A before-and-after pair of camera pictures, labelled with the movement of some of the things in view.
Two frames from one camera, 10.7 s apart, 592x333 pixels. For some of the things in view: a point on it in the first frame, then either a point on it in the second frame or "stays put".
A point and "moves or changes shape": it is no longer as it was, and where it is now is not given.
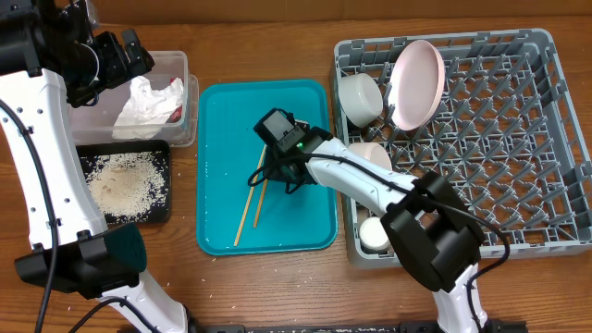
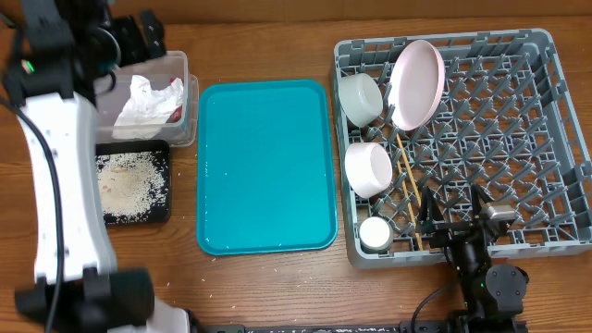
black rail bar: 354,327 stays put
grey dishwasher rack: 490,112 stays put
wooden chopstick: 260,202 moves or changes shape
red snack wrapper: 177,115 -> 171,98
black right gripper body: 279,171 -> 449,233
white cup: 373,235 stays put
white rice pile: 132,185 stays put
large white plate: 415,83 stays put
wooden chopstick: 249,198 -> 409,170
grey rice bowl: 362,99 stays put
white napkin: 147,109 stays put
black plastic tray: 130,179 stays put
